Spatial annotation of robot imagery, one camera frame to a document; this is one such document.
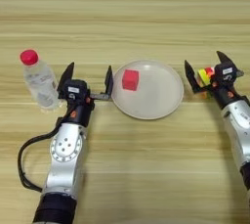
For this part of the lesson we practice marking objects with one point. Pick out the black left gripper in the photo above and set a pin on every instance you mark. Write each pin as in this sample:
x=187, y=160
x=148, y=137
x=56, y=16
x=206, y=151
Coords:
x=79, y=113

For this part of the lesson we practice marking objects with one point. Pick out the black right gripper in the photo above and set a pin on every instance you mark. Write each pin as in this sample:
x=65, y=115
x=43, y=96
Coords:
x=226, y=94

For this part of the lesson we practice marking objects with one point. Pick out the red cube block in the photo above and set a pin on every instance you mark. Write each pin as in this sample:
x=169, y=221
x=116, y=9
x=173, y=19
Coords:
x=130, y=80

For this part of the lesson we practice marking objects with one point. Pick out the clear bottle with red cap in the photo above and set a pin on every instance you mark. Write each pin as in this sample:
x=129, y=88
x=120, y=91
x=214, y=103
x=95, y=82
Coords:
x=40, y=81

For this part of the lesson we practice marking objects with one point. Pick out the round white plate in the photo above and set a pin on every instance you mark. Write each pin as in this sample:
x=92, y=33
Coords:
x=156, y=97

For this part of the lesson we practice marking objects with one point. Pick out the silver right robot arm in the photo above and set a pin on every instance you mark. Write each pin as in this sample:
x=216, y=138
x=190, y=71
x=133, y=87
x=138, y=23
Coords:
x=237, y=126

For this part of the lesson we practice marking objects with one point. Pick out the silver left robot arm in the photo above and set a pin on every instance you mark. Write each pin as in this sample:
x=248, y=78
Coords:
x=65, y=156

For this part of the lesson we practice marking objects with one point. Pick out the multicolour puzzle cube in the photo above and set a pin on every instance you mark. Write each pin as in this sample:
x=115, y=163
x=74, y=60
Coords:
x=205, y=76

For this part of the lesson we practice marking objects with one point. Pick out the black labelled box left gripper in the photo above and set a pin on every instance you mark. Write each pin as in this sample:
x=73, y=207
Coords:
x=74, y=89

